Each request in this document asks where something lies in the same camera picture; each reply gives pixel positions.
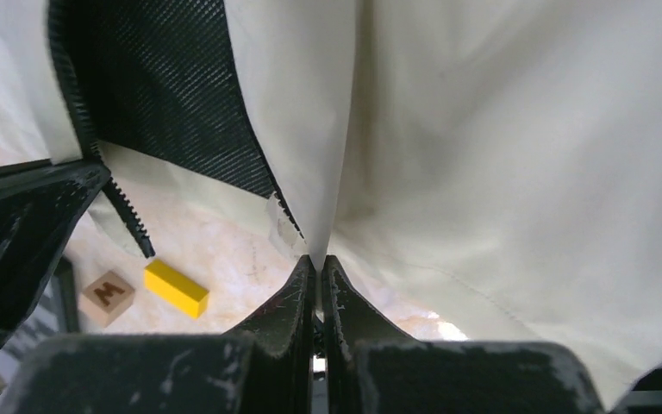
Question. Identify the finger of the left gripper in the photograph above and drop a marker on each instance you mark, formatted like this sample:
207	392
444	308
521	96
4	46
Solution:
40	204

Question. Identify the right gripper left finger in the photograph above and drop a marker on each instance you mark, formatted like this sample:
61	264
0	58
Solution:
262	365

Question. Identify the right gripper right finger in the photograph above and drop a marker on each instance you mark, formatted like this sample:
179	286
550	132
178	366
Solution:
375	367

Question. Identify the cream zip-up jacket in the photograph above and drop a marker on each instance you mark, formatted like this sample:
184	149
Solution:
495	166

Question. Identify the small wooden letter cube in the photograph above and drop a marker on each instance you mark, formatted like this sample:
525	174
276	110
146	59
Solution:
105	299

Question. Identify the yellow rectangular block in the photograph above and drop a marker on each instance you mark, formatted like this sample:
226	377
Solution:
176	289

